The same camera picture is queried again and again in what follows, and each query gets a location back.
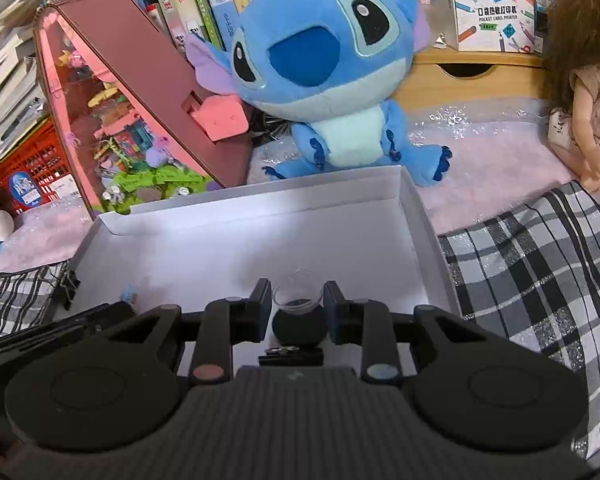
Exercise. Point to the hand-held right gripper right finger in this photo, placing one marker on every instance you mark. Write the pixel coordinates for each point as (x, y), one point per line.
(331, 310)

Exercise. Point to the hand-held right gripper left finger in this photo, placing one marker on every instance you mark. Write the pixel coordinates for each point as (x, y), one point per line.
(263, 310)

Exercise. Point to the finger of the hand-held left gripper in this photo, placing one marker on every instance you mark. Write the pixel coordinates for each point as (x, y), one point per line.
(115, 316)

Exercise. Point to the clear plastic cup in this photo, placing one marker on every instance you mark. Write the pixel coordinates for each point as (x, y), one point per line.
(282, 292)

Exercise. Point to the black round lid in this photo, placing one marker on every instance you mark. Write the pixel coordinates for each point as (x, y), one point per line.
(300, 331)

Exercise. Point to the white cardboard box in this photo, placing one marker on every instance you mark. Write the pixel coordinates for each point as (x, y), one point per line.
(240, 240)

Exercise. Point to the small light blue item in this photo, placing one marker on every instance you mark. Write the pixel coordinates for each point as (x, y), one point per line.
(130, 295)

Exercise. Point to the black binder clip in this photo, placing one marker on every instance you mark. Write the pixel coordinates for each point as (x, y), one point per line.
(65, 290)

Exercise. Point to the black white plaid cloth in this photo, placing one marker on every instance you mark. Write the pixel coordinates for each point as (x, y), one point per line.
(530, 280)
(20, 295)

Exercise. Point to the red plastic basket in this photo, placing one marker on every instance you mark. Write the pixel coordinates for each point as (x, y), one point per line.
(35, 165)

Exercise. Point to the pink fuzzy blanket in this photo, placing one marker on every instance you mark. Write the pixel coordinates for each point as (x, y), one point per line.
(480, 160)

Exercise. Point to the blue alien plush toy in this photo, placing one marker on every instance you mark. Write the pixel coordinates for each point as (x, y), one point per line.
(320, 60)

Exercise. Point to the pink triangular block display house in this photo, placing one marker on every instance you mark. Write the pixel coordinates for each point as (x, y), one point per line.
(140, 60)

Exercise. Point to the wooden drawer box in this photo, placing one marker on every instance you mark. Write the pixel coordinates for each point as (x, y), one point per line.
(480, 82)

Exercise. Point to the stack of books and papers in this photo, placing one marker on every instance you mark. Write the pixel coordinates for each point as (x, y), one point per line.
(10, 60)

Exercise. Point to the row of shelf books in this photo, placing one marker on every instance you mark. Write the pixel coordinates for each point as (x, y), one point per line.
(205, 0)

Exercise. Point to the white pencil print carton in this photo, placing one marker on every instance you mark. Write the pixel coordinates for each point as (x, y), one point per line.
(490, 10)

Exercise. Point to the brown haired baby doll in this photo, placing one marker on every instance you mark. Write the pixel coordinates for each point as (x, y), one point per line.
(587, 85)

